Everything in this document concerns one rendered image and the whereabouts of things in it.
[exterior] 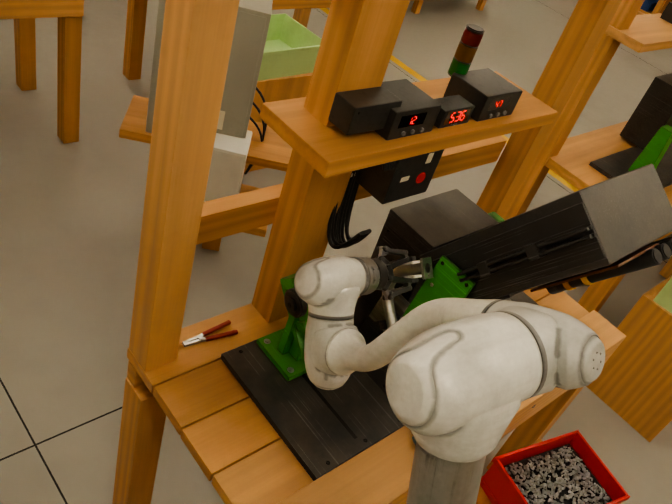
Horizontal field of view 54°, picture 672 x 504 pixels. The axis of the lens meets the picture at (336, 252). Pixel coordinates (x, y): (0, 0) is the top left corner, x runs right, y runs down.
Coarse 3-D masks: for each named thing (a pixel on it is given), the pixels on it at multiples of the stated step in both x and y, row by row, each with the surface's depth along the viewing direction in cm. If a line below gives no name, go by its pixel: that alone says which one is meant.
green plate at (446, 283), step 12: (444, 264) 169; (444, 276) 170; (456, 276) 167; (420, 288) 175; (432, 288) 172; (444, 288) 170; (456, 288) 167; (468, 288) 165; (420, 300) 175; (408, 312) 177
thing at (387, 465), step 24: (600, 336) 223; (624, 336) 227; (528, 408) 193; (408, 432) 171; (504, 432) 194; (360, 456) 162; (384, 456) 163; (408, 456) 165; (336, 480) 155; (360, 480) 157; (384, 480) 158; (408, 480) 160
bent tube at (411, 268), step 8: (416, 264) 170; (424, 264) 168; (400, 272) 173; (408, 272) 172; (416, 272) 170; (424, 272) 168; (432, 272) 170; (392, 288) 177; (384, 304) 178; (392, 304) 178; (384, 312) 178; (392, 312) 177; (392, 320) 177
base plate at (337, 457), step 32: (256, 352) 178; (256, 384) 170; (288, 384) 172; (352, 384) 178; (288, 416) 165; (320, 416) 167; (352, 416) 170; (384, 416) 173; (320, 448) 160; (352, 448) 163
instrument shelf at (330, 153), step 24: (432, 96) 177; (528, 96) 196; (264, 120) 151; (288, 120) 146; (312, 120) 149; (504, 120) 178; (528, 120) 184; (552, 120) 194; (312, 144) 141; (336, 144) 144; (360, 144) 147; (384, 144) 150; (408, 144) 153; (432, 144) 159; (456, 144) 167; (336, 168) 140; (360, 168) 146
